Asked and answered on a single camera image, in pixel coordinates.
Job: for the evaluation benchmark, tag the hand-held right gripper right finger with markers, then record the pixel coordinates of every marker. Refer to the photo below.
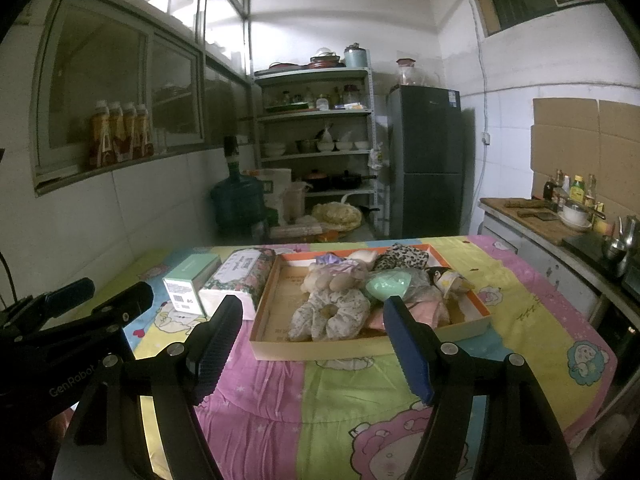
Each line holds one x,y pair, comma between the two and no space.
407,350

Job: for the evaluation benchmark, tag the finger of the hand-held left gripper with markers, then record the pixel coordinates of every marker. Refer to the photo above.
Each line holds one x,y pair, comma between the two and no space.
60,297
125,305

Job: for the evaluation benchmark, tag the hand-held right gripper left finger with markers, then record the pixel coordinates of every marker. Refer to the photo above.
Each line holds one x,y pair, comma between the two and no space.
220,345

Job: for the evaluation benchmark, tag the pink pouch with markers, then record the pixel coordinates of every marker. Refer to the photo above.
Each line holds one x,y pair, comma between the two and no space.
425,312

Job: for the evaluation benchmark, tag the mint green soft pad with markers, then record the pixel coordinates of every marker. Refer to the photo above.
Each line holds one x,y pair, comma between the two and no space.
387,285

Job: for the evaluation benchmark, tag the cardboard box with orange rim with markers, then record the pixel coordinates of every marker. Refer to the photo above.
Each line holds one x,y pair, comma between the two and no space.
280,310

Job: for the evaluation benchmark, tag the black white packaged scrunchie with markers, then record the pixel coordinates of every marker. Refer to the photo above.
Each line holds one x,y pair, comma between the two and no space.
445,277

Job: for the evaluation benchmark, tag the leopard print cloth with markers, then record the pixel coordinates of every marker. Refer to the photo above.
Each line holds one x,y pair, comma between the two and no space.
400,257

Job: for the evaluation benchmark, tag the purple fabric flower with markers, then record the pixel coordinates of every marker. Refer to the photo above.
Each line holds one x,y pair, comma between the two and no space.
330,259

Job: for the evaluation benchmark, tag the green tissue box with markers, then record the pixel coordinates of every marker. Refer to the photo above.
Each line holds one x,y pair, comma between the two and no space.
192,265

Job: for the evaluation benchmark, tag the floral tissue pack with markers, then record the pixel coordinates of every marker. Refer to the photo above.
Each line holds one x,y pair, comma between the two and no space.
235,267

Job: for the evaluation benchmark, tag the wooden stool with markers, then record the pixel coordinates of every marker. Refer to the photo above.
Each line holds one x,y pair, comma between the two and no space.
295,231

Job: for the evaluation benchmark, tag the large water jug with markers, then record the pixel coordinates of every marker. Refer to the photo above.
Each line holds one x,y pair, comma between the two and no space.
235,200

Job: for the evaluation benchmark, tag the basket of flatbread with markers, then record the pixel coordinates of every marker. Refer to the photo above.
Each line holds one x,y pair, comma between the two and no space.
337,215

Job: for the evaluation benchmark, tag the kitchen counter cabinet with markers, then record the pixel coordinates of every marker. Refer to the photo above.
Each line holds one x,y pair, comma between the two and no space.
540,260

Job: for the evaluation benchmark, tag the translucent plastic pitcher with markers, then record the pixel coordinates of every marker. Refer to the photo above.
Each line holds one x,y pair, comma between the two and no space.
296,202

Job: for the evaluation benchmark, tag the orange juice bottle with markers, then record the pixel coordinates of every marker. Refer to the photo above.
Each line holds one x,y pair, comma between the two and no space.
131,132
116,135
101,137
145,132

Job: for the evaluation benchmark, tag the white bag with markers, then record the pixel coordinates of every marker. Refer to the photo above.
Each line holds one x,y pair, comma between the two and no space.
275,185

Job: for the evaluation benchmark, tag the black wok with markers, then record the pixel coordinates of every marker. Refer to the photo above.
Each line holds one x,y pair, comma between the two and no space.
350,181

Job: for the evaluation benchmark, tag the black water pump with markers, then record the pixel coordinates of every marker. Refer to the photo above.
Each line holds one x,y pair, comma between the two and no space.
231,152

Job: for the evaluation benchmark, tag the cleaver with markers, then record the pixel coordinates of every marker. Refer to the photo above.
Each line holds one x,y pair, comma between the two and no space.
537,215

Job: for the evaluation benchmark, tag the brown clay pot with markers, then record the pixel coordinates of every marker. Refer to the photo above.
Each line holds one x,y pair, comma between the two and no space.
316,181

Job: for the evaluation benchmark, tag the dark grey refrigerator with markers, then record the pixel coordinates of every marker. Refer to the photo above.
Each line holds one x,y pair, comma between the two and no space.
425,160

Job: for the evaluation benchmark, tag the hanging plastic bags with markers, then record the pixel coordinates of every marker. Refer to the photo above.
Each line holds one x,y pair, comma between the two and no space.
378,156

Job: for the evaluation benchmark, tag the black induction cooktop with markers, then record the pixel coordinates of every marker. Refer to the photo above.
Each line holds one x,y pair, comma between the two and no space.
587,252

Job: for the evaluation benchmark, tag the white bowl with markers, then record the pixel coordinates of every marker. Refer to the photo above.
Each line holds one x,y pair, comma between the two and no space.
575,219

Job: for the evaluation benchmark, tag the row of white bowls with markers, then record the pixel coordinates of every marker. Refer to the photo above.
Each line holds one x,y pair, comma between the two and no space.
320,146

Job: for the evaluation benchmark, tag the cluster of condiment bottles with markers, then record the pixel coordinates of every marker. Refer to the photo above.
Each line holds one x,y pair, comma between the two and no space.
577,190

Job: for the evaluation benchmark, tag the steel kettle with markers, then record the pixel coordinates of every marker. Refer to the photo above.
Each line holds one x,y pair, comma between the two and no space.
620,240

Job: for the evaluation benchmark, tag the white metal shelf unit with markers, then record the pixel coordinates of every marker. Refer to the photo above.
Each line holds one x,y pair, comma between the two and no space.
310,116

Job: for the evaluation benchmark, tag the row of glass jars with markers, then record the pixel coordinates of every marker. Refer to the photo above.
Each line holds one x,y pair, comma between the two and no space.
320,100

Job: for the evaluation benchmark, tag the glass jar with red lid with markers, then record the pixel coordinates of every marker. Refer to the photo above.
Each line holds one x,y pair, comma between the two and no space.
406,74

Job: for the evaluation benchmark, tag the flat dark pan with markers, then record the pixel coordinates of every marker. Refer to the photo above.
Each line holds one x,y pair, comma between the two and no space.
283,66

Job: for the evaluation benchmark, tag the teal pot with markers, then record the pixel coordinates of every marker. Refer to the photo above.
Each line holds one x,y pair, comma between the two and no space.
355,57

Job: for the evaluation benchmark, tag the red pan with glass lid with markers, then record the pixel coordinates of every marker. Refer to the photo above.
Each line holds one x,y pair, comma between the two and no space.
325,61

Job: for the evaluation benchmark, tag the white wall socket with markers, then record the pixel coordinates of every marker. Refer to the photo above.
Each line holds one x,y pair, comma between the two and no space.
485,138

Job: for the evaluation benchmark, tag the aluminium frame glass window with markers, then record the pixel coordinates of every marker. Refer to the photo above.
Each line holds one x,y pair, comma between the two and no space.
100,70

